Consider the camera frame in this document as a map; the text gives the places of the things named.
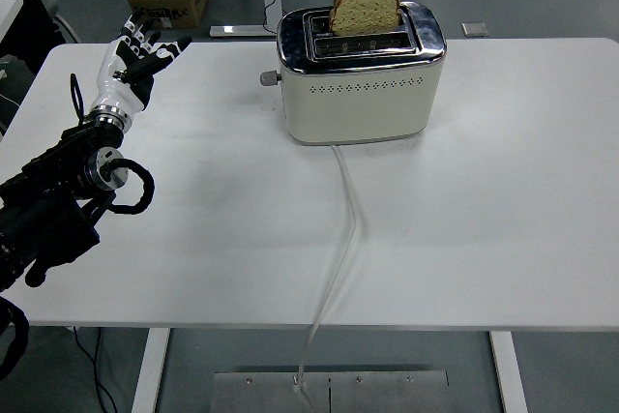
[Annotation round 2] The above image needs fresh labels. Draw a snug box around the white table leg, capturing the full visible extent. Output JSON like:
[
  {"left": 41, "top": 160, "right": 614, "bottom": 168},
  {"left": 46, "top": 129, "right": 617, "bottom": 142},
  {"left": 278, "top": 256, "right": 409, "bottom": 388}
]
[
  {"left": 487, "top": 331, "right": 529, "bottom": 413},
  {"left": 131, "top": 328, "right": 171, "bottom": 413}
]

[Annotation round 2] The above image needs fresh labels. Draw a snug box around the brown cardboard box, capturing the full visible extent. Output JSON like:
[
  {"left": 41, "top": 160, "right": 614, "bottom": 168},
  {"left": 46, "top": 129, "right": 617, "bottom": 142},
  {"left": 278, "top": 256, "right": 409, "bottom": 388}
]
[{"left": 127, "top": 0, "right": 210, "bottom": 30}]

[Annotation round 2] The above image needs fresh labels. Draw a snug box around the white toaster power cord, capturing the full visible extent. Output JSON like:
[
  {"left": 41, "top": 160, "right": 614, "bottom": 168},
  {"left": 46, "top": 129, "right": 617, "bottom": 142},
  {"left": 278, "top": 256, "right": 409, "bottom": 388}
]
[{"left": 292, "top": 143, "right": 362, "bottom": 409}]

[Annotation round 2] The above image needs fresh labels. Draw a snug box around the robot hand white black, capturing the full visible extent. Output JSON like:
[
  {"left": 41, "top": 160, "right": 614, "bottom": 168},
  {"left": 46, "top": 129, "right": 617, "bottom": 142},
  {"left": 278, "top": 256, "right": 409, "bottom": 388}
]
[{"left": 89, "top": 8, "right": 193, "bottom": 117}]

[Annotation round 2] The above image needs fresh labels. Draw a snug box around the cream chrome two-slot toaster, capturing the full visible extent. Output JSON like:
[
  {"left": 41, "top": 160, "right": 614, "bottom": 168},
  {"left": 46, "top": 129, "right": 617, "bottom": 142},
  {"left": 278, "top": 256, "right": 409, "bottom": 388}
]
[{"left": 259, "top": 0, "right": 448, "bottom": 147}]

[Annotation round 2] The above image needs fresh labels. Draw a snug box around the black floor cable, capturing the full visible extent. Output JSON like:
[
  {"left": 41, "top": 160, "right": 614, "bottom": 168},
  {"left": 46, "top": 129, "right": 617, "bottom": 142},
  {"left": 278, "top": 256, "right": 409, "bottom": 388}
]
[{"left": 72, "top": 326, "right": 120, "bottom": 413}]

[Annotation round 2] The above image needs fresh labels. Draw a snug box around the grey metal plate with screws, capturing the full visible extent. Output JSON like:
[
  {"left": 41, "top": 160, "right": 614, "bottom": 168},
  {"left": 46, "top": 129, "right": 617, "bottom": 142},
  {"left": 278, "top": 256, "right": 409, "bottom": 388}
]
[{"left": 212, "top": 370, "right": 450, "bottom": 413}]

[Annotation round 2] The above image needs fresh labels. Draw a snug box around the person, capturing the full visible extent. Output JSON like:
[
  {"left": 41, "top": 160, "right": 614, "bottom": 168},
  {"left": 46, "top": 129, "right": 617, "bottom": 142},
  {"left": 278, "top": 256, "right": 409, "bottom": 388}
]
[{"left": 0, "top": 0, "right": 67, "bottom": 75}]

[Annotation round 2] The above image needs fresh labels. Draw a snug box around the brown-crusted bread slice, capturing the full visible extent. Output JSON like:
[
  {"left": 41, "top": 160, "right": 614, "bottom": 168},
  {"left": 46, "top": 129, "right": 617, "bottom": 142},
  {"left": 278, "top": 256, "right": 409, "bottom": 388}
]
[{"left": 328, "top": 0, "right": 402, "bottom": 38}]

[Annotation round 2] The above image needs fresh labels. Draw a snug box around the white side table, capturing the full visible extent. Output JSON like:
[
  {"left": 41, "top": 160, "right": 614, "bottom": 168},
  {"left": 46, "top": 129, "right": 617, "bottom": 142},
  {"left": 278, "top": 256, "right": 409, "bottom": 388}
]
[{"left": 0, "top": 0, "right": 25, "bottom": 42}]

